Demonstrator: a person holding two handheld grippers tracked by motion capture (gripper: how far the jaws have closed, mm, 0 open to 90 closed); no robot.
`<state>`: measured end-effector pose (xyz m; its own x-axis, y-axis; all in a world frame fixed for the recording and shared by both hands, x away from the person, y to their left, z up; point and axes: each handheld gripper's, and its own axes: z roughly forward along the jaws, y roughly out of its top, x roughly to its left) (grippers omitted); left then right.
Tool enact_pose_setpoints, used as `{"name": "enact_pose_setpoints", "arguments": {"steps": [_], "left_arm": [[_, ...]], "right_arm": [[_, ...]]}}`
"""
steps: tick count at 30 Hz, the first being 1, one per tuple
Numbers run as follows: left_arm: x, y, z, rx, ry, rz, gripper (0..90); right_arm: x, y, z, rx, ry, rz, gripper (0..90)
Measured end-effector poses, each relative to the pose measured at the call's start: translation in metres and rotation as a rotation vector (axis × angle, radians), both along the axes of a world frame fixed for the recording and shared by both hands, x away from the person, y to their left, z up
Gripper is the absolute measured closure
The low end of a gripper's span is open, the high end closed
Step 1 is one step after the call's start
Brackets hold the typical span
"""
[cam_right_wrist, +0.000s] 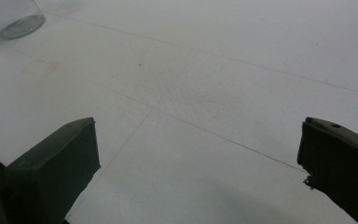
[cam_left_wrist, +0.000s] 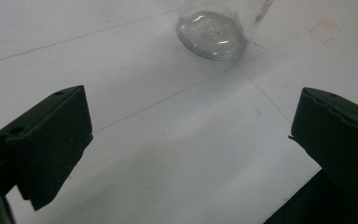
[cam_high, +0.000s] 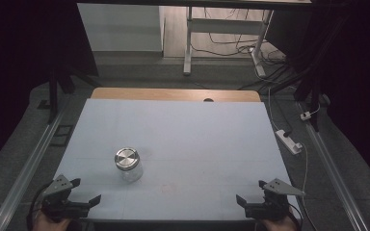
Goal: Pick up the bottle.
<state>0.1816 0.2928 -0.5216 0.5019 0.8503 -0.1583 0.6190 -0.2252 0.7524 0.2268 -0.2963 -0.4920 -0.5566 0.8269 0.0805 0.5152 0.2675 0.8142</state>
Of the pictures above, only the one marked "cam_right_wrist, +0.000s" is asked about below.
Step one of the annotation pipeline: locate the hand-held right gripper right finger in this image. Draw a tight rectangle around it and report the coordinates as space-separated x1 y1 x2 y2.
296 117 358 224

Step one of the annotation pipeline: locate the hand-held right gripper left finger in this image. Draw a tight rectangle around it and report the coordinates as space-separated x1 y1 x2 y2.
4 117 102 224

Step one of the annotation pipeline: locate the clear glass jar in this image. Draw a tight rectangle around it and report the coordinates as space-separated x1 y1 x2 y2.
0 0 47 42

